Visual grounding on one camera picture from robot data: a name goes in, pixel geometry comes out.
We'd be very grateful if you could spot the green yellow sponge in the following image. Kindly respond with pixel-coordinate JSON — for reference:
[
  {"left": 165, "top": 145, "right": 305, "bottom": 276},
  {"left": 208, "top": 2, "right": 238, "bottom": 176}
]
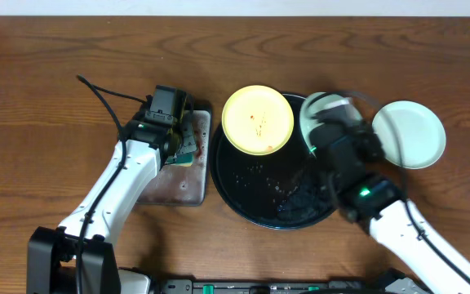
[{"left": 169, "top": 96, "right": 199, "bottom": 167}]

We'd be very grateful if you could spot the light blue plate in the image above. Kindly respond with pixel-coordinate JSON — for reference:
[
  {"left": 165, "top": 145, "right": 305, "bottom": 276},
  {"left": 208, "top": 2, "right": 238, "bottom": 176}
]
[
  {"left": 299, "top": 92, "right": 363, "bottom": 154},
  {"left": 372, "top": 100, "right": 446, "bottom": 169}
]

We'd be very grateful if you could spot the yellow plate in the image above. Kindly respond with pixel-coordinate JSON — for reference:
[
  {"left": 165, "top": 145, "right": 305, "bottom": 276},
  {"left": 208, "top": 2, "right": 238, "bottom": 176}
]
[{"left": 221, "top": 85, "right": 295, "bottom": 156}]

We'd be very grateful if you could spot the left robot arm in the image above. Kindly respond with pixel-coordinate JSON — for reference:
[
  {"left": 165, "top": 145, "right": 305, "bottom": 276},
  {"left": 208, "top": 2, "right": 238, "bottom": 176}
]
[{"left": 26, "top": 87, "right": 193, "bottom": 293}]

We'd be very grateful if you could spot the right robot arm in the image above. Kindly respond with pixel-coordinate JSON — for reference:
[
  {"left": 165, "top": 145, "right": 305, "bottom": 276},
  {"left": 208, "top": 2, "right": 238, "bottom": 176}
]
[{"left": 300, "top": 105, "right": 470, "bottom": 293}]

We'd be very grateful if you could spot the rectangular black soapy tray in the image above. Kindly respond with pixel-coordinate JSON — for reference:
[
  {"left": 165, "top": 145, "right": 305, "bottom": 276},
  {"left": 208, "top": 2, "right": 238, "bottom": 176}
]
[{"left": 137, "top": 100, "right": 212, "bottom": 207}]

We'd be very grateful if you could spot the round black tray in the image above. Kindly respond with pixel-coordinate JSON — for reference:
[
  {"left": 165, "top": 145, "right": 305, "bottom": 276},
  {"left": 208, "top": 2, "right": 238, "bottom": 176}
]
[{"left": 209, "top": 92, "right": 335, "bottom": 229}]

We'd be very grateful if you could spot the left black cable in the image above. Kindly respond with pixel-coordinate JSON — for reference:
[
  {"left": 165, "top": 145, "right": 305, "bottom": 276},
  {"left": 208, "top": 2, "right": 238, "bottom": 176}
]
[{"left": 74, "top": 74, "right": 149, "bottom": 294}]

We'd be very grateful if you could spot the black cable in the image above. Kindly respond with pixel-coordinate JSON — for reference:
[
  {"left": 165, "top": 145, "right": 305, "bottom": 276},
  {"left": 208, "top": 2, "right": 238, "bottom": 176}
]
[
  {"left": 304, "top": 89, "right": 470, "bottom": 294},
  {"left": 74, "top": 74, "right": 149, "bottom": 294}
]

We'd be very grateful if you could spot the right black cable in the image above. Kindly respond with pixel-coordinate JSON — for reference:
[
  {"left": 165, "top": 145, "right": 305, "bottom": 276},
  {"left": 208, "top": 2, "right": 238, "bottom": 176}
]
[{"left": 304, "top": 89, "right": 470, "bottom": 294}]

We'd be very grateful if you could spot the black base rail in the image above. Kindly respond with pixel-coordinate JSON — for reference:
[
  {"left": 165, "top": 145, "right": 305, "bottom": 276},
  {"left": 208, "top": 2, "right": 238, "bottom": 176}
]
[{"left": 149, "top": 276, "right": 384, "bottom": 294}]

